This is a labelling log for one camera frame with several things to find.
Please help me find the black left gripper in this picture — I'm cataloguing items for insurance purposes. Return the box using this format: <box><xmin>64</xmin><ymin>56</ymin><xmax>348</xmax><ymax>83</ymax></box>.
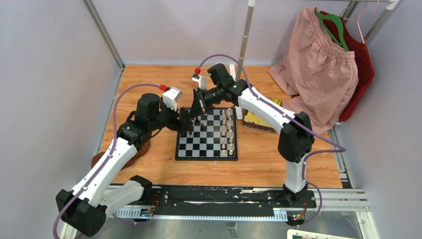
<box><xmin>149</xmin><ymin>98</ymin><xmax>193</xmax><ymax>134</ymax></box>

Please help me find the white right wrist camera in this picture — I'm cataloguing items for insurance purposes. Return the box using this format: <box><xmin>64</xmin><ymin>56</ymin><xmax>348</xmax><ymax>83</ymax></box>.
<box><xmin>192</xmin><ymin>68</ymin><xmax>207</xmax><ymax>90</ymax></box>

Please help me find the pink clothes hanger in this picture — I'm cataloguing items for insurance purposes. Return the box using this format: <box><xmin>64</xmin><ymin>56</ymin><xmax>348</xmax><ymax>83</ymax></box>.
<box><xmin>340</xmin><ymin>0</ymin><xmax>380</xmax><ymax>43</ymax></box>

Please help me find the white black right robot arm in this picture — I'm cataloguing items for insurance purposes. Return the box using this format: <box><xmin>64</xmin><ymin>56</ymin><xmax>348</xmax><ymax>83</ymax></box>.
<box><xmin>189</xmin><ymin>63</ymin><xmax>315</xmax><ymax>208</ymax></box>

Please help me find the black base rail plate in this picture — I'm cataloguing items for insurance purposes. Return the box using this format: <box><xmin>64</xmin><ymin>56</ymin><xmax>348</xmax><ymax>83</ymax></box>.
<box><xmin>124</xmin><ymin>185</ymin><xmax>317</xmax><ymax>219</ymax></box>

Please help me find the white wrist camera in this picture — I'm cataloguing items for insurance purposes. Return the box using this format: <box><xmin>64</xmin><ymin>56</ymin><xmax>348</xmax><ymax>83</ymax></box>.
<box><xmin>192</xmin><ymin>68</ymin><xmax>207</xmax><ymax>90</ymax></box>
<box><xmin>160</xmin><ymin>87</ymin><xmax>183</xmax><ymax>112</ymax></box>

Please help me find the red garment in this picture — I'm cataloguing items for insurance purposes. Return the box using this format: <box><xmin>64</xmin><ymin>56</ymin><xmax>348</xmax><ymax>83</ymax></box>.
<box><xmin>311</xmin><ymin>8</ymin><xmax>375</xmax><ymax>122</ymax></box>

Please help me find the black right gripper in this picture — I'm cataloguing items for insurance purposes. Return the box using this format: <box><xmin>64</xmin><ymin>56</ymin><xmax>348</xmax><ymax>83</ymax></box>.
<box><xmin>189</xmin><ymin>86</ymin><xmax>224</xmax><ymax>120</ymax></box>

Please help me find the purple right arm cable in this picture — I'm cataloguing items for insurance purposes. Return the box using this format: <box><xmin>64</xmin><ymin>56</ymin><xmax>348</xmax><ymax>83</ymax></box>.
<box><xmin>198</xmin><ymin>54</ymin><xmax>347</xmax><ymax>228</ymax></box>

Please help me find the green clothes hanger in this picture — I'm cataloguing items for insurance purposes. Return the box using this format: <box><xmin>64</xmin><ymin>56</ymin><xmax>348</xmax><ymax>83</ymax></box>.
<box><xmin>315</xmin><ymin>10</ymin><xmax>349</xmax><ymax>53</ymax></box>

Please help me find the aluminium frame post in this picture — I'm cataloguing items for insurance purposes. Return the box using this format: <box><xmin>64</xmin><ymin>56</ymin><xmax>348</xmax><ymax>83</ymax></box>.
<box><xmin>82</xmin><ymin>0</ymin><xmax>125</xmax><ymax>72</ymax></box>

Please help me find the white tablet corner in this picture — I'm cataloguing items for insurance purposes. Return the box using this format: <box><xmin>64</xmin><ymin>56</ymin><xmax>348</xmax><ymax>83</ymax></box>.
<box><xmin>287</xmin><ymin>229</ymin><xmax>352</xmax><ymax>239</ymax></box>

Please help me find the white clothes rack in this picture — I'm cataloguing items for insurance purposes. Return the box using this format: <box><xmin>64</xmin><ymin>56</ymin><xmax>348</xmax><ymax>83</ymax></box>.
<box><xmin>229</xmin><ymin>0</ymin><xmax>401</xmax><ymax>121</ymax></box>

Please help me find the black white chess board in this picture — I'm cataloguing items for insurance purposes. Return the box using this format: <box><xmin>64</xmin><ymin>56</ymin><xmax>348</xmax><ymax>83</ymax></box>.
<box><xmin>175</xmin><ymin>108</ymin><xmax>238</xmax><ymax>161</ymax></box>

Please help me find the pink garment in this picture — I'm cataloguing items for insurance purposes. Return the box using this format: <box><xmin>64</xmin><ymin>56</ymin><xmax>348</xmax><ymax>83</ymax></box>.
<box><xmin>269</xmin><ymin>7</ymin><xmax>358</xmax><ymax>134</ymax></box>

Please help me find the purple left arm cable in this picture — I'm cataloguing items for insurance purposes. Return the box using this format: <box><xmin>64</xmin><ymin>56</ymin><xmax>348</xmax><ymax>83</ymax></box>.
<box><xmin>52</xmin><ymin>83</ymin><xmax>167</xmax><ymax>239</ymax></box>

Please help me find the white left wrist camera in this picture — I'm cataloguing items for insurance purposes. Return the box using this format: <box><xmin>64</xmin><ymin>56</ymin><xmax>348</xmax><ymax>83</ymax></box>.
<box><xmin>160</xmin><ymin>87</ymin><xmax>183</xmax><ymax>112</ymax></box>

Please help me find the gold tin box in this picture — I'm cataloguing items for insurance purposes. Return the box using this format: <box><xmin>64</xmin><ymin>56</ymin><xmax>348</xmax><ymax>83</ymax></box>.
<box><xmin>239</xmin><ymin>96</ymin><xmax>284</xmax><ymax>134</ymax></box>

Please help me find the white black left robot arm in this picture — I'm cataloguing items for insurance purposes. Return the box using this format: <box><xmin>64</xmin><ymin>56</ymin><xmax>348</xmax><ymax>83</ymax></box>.
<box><xmin>56</xmin><ymin>89</ymin><xmax>191</xmax><ymax>237</ymax></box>

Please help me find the brown cloth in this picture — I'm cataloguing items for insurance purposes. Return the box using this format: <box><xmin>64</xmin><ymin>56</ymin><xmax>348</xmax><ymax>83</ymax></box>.
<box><xmin>91</xmin><ymin>140</ymin><xmax>151</xmax><ymax>170</ymax></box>

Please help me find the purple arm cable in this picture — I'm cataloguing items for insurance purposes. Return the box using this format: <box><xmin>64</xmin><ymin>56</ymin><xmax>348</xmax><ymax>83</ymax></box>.
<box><xmin>52</xmin><ymin>83</ymin><xmax>167</xmax><ymax>239</ymax></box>
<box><xmin>198</xmin><ymin>54</ymin><xmax>347</xmax><ymax>228</ymax></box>

